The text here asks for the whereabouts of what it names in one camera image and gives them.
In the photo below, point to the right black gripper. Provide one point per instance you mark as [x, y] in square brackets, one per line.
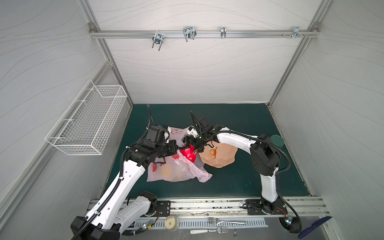
[192, 142]

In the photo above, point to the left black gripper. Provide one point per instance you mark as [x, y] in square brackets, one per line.
[171, 143]

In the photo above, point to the red dragon fruit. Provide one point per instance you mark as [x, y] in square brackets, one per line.
[189, 153]

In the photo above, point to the pink strawberry plastic bag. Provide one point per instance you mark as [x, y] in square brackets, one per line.
[177, 169]

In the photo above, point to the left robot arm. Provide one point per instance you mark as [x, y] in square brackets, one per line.
[106, 221]

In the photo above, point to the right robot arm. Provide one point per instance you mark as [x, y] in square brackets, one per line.
[267, 158]

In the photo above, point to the peach scalloped fruit plate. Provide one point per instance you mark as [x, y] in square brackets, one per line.
[225, 155]

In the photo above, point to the green table mat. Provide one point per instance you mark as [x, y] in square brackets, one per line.
[238, 179]

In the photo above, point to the green lidded glass jar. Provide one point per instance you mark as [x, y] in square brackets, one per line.
[277, 140]

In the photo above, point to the silver fork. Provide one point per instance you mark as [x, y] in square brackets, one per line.
[216, 221]

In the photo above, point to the metal hook clamp middle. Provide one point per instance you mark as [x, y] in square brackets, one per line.
[189, 33]

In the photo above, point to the metal hook clamp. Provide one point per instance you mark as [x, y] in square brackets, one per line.
[189, 33]
[158, 39]

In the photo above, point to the metal hook clamp left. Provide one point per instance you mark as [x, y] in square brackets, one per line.
[158, 39]

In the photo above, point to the black round fan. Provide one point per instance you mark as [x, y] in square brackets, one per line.
[291, 224]

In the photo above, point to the metal bolt clamp right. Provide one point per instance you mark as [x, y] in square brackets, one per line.
[295, 34]

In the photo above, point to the blue plastic tool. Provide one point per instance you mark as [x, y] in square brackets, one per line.
[314, 226]

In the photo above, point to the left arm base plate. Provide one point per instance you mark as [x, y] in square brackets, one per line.
[159, 209]

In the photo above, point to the white wire basket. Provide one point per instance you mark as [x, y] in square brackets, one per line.
[86, 125]

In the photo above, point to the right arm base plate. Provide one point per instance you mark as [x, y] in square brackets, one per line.
[255, 207]

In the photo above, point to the white handled fork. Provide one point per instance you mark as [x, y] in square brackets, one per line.
[220, 230]

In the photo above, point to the metal ring clamp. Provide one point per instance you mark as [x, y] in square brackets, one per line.
[223, 32]

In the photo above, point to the aluminium cross rail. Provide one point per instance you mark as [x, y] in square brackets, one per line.
[201, 34]

